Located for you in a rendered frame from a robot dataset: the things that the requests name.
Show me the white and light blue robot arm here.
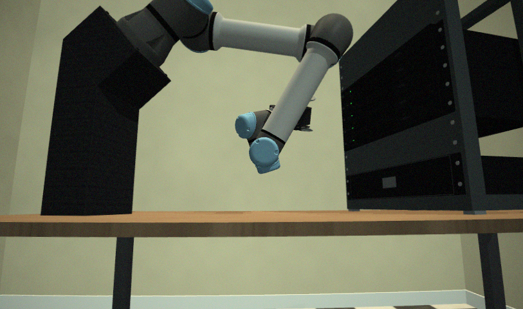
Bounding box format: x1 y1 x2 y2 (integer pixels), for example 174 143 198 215
116 0 353 174

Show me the dark grey server rack frame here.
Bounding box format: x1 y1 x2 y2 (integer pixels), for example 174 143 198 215
339 0 523 215

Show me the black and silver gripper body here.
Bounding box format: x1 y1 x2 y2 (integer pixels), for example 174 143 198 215
295 107 312 130

